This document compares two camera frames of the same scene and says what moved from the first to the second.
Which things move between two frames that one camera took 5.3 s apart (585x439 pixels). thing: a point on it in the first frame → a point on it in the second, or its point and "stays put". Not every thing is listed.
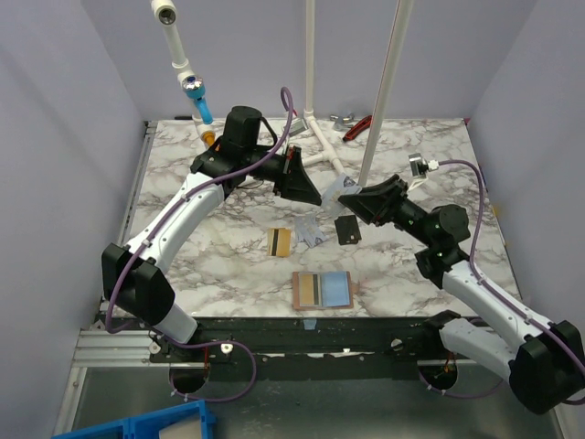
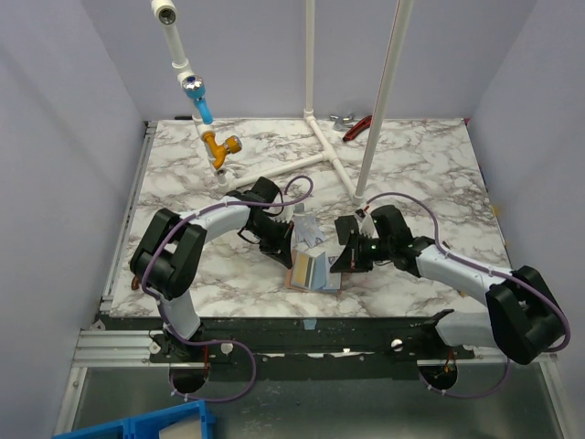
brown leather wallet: x=322 y=290 → x=313 y=273
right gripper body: x=389 y=199 → x=355 y=247
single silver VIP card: x=345 y=185 → x=332 y=259
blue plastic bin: x=187 y=421 stays put
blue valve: x=195 y=89 stays put
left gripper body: x=290 y=161 → x=273 y=235
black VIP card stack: x=347 y=230 stays put
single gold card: x=306 y=289 → x=302 y=269
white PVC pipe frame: x=165 y=13 stays put
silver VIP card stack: x=307 y=230 stays put
